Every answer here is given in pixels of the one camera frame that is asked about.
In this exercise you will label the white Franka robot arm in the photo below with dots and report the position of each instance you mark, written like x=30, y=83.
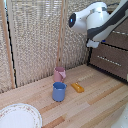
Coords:
x=96, y=21

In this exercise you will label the dark brown drawer cabinet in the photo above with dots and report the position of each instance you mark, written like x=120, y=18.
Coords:
x=111, y=60

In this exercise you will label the pink mug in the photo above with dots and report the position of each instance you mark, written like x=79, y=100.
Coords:
x=60, y=74

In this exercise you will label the orange rectangular block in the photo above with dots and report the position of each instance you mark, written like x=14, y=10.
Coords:
x=77, y=87

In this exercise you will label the blue mug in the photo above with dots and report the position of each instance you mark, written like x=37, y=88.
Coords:
x=59, y=91

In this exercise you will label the woven bamboo screen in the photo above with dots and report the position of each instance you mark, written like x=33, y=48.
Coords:
x=36, y=36

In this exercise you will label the white plate with patterned rim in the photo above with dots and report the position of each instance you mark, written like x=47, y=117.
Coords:
x=19, y=116

